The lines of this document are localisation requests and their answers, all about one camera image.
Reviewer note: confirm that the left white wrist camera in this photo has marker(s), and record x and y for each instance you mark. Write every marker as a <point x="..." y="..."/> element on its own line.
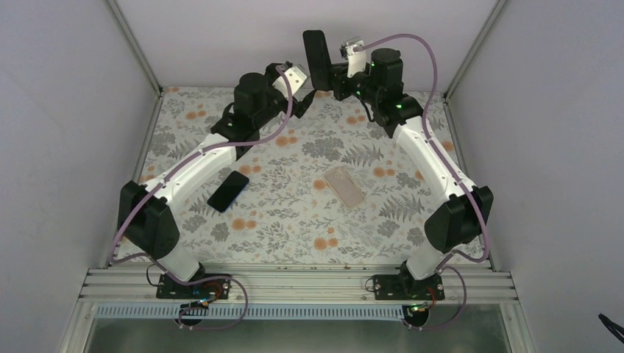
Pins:
<point x="290" y="78"/>

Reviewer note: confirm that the black object at edge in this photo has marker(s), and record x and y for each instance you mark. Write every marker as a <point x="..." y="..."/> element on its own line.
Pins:
<point x="615" y="329"/>

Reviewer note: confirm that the black phone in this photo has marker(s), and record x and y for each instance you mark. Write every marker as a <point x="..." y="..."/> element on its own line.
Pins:
<point x="319" y="62"/>

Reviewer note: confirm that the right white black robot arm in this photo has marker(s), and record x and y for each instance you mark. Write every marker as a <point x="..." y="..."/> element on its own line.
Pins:
<point x="463" y="208"/>

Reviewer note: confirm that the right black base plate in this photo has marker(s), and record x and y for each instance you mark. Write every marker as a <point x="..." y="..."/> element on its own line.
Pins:
<point x="396" y="287"/>

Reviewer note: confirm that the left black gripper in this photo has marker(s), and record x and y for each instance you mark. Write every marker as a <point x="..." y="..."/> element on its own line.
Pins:
<point x="297" y="107"/>

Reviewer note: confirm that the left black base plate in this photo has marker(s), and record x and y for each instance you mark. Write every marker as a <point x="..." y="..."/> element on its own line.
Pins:
<point x="209" y="288"/>

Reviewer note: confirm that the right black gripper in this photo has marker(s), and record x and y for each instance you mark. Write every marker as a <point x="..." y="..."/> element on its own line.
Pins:
<point x="339" y="73"/>

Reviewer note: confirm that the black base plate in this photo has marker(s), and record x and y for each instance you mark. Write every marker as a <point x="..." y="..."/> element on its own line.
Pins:
<point x="209" y="288"/>
<point x="396" y="287"/>

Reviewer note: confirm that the floral patterned table mat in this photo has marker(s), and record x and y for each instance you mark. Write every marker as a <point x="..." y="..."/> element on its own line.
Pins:
<point x="289" y="214"/>

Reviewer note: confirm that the beige phone case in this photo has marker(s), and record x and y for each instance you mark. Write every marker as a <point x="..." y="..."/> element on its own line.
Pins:
<point x="344" y="187"/>

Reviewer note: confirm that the aluminium rail frame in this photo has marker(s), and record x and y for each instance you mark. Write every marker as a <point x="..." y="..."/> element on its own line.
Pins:
<point x="348" y="292"/>

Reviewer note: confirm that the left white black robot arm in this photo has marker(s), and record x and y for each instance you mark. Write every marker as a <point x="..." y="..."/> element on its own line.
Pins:
<point x="146" y="210"/>

